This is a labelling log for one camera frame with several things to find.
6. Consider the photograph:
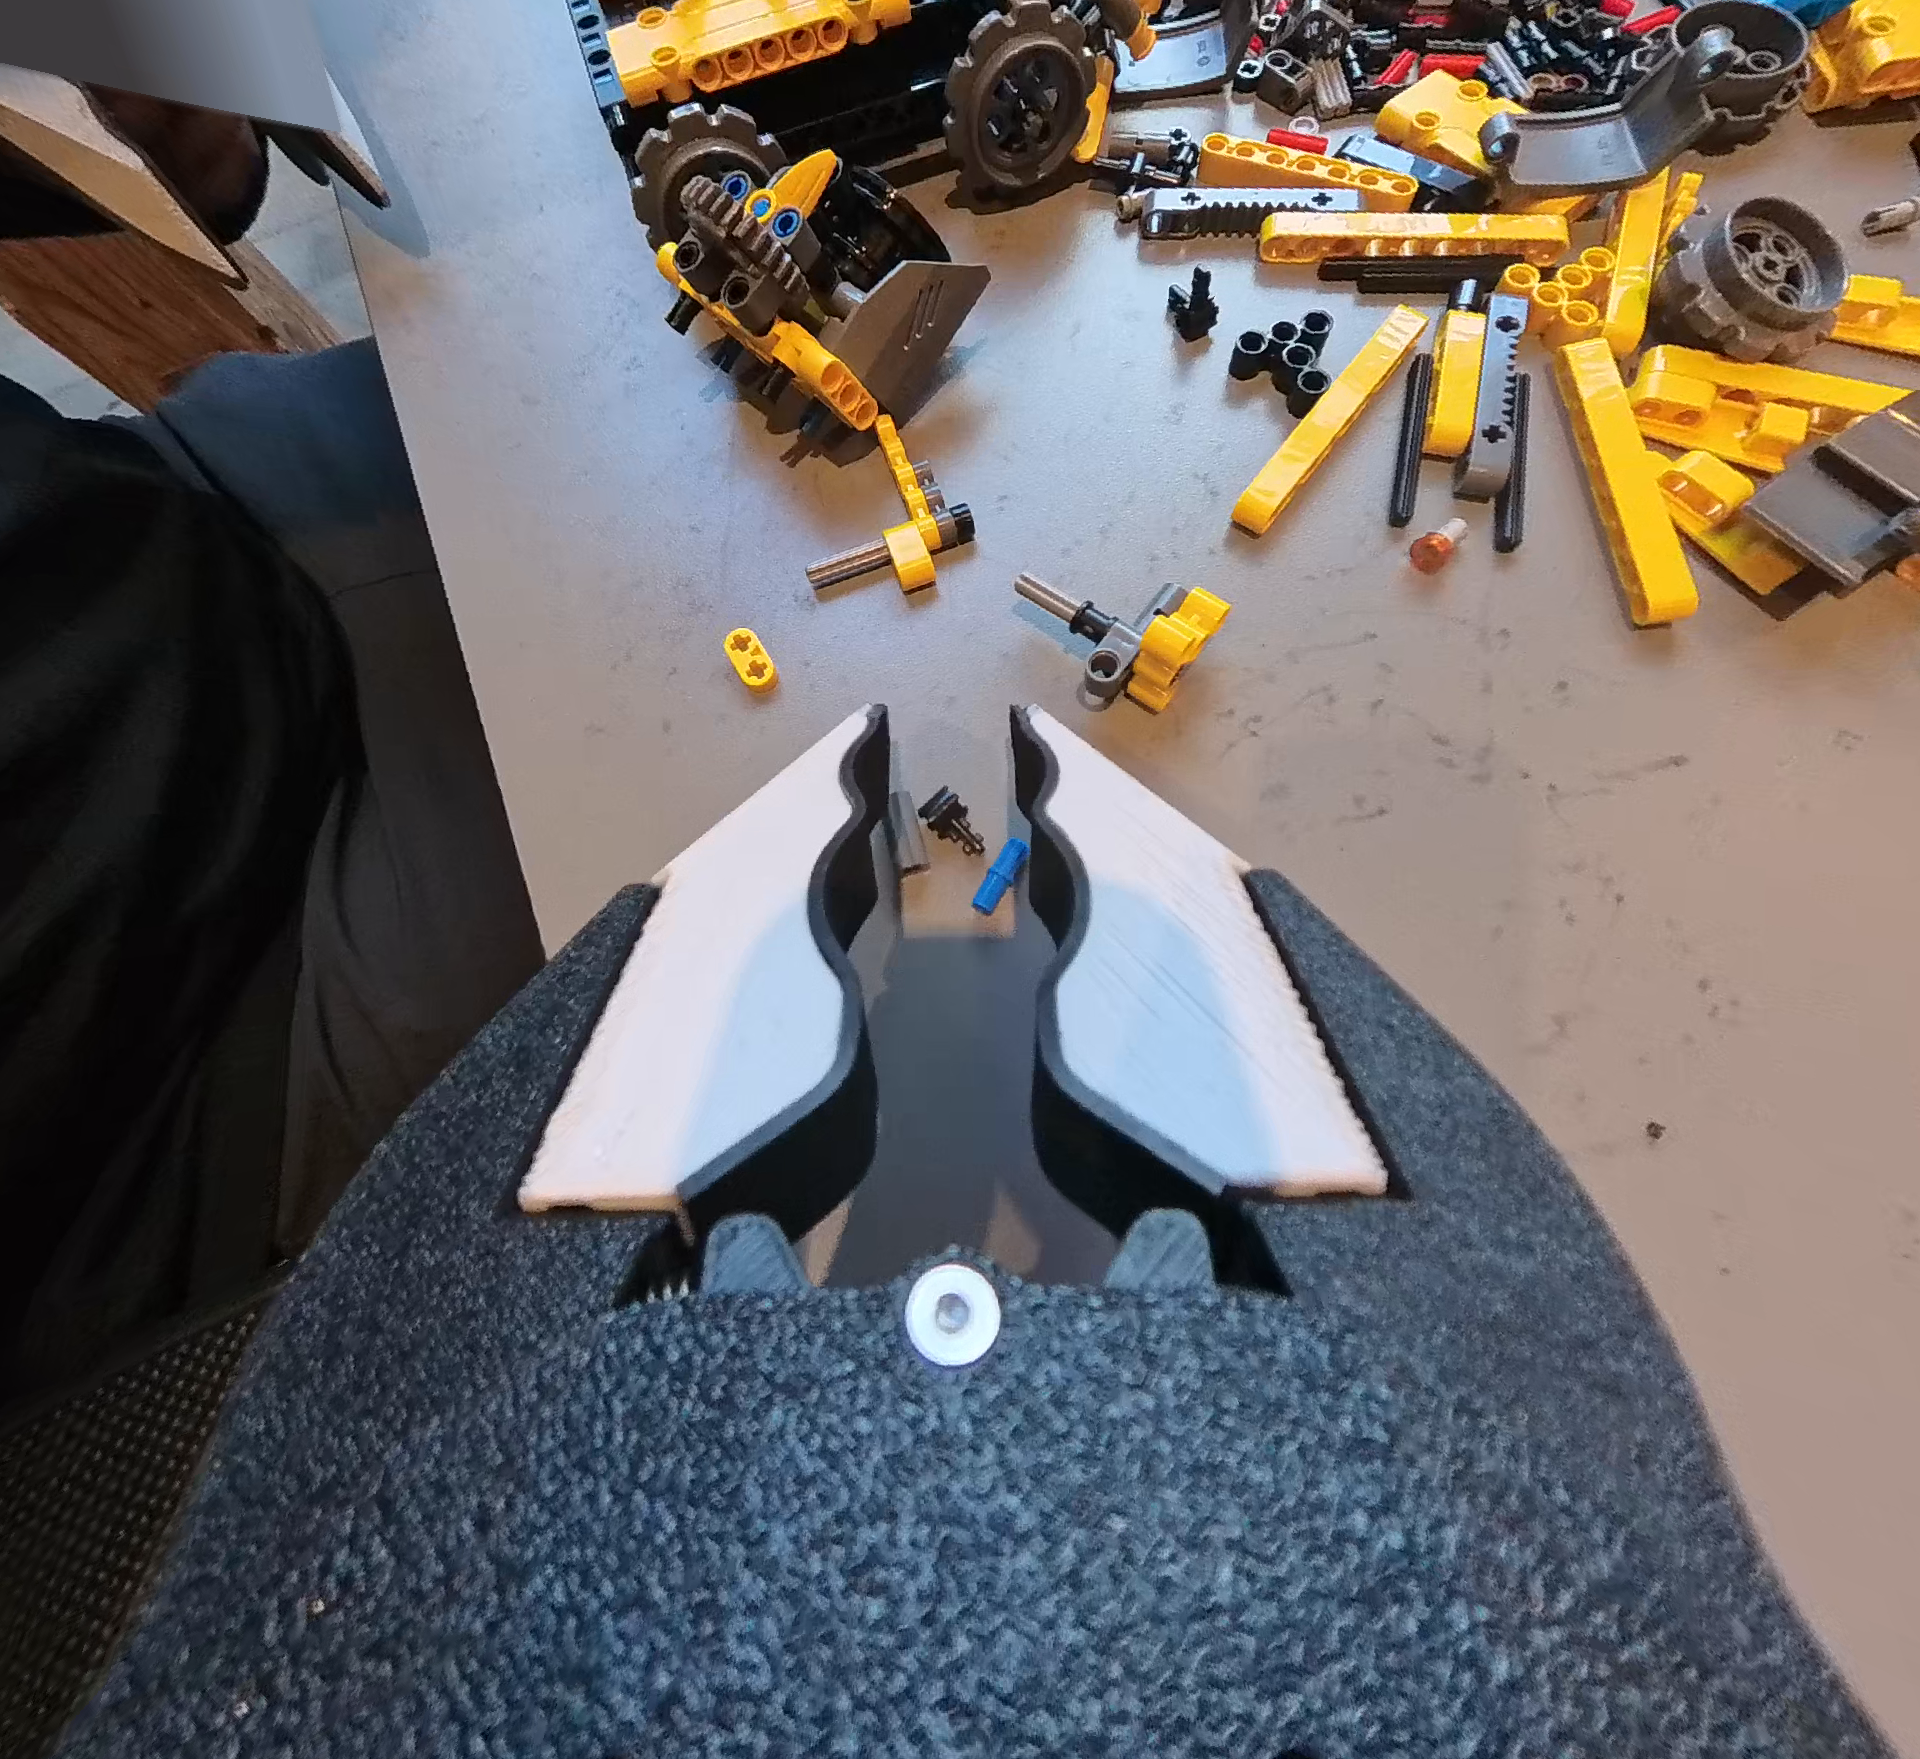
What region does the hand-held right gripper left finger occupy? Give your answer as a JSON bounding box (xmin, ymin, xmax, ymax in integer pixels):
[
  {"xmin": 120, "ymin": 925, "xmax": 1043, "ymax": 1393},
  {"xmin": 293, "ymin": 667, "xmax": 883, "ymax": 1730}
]
[{"xmin": 516, "ymin": 700, "xmax": 898, "ymax": 1246}]

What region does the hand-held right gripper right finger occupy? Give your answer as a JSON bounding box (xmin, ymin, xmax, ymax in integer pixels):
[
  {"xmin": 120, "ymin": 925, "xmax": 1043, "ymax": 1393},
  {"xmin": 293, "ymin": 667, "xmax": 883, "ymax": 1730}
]
[{"xmin": 1003, "ymin": 700, "xmax": 1390, "ymax": 1213}]

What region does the yellow grey axle assembly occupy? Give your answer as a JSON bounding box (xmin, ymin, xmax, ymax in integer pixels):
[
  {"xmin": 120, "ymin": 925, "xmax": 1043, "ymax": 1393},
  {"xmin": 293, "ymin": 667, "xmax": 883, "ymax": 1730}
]
[{"xmin": 1013, "ymin": 569, "xmax": 1233, "ymax": 716}]

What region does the black triple connector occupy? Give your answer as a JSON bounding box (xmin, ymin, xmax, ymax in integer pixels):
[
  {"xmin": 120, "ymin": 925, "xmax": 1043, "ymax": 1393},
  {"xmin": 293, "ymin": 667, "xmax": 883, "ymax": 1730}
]
[{"xmin": 1227, "ymin": 312, "xmax": 1340, "ymax": 420}]

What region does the pile of yellow beams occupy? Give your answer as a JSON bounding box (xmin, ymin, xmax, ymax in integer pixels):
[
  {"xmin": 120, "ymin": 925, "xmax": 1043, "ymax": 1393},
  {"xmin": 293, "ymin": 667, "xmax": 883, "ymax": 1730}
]
[{"xmin": 1110, "ymin": 0, "xmax": 1920, "ymax": 627}]

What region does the small gear wheel assembly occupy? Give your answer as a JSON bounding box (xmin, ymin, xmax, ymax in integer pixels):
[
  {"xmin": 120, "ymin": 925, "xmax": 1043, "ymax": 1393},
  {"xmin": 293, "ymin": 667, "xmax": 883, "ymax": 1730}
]
[{"xmin": 654, "ymin": 148, "xmax": 993, "ymax": 592}]

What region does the grey toy wheel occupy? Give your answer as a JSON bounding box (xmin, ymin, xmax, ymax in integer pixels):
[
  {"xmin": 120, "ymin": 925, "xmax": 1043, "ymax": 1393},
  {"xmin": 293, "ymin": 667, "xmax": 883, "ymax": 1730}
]
[{"xmin": 1653, "ymin": 195, "xmax": 1855, "ymax": 362}]

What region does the grey curved panel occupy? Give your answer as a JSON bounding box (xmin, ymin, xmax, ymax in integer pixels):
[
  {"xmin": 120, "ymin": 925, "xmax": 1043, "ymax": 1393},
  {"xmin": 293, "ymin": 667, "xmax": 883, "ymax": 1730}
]
[{"xmin": 1482, "ymin": 0, "xmax": 1817, "ymax": 201}]

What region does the black yellow toy vehicle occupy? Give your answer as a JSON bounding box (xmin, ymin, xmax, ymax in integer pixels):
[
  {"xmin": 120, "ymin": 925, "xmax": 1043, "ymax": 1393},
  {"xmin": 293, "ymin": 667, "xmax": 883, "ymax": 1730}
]
[{"xmin": 559, "ymin": 0, "xmax": 1148, "ymax": 250}]

